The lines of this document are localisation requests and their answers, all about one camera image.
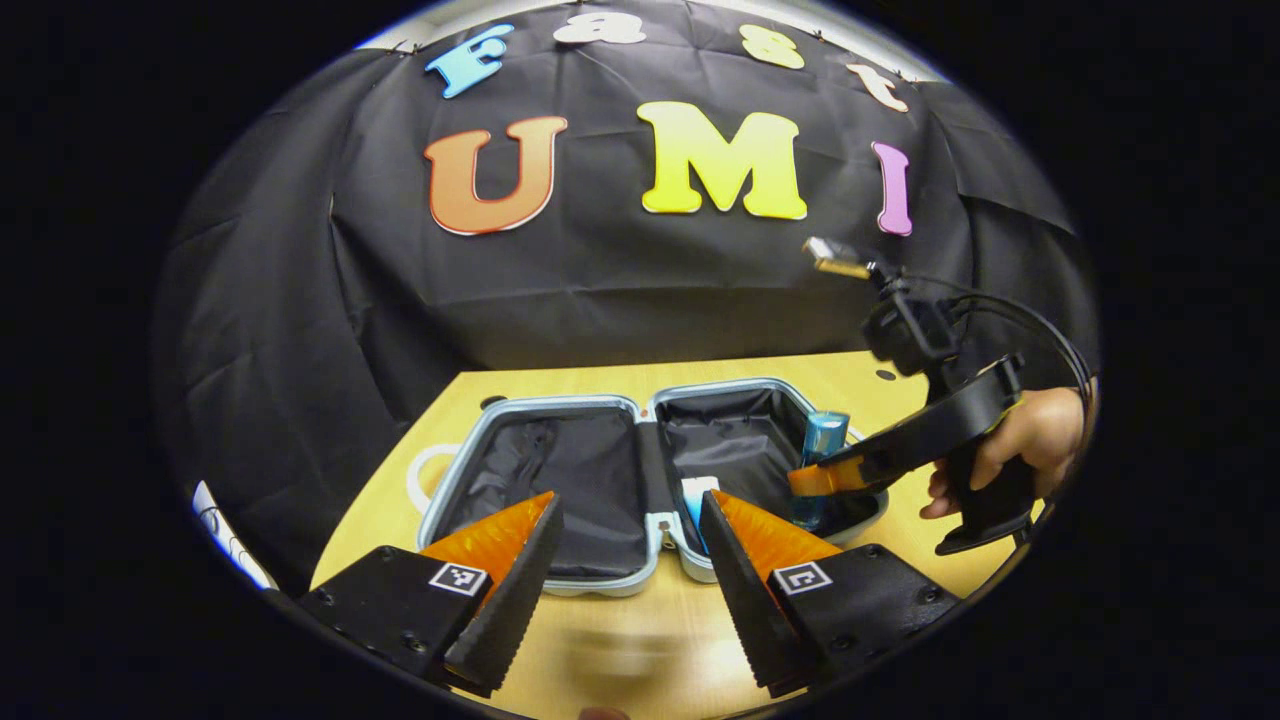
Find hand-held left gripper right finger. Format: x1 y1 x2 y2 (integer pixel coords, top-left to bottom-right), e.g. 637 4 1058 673
698 490 963 699

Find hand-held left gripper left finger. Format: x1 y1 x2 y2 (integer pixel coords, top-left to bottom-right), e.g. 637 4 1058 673
300 490 566 699

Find blue-green bottle with blue cap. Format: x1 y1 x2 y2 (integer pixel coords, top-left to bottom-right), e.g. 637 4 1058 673
795 410 851 531

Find silver white squeeze tube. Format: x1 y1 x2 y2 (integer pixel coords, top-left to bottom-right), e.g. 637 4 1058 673
680 476 721 551

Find white printed board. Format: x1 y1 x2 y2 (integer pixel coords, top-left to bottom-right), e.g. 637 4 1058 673
192 480 279 591

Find black backdrop cloth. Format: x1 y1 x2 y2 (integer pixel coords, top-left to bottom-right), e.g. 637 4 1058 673
150 0 1101 596

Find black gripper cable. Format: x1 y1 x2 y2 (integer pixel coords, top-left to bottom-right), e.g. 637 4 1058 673
945 290 1093 406

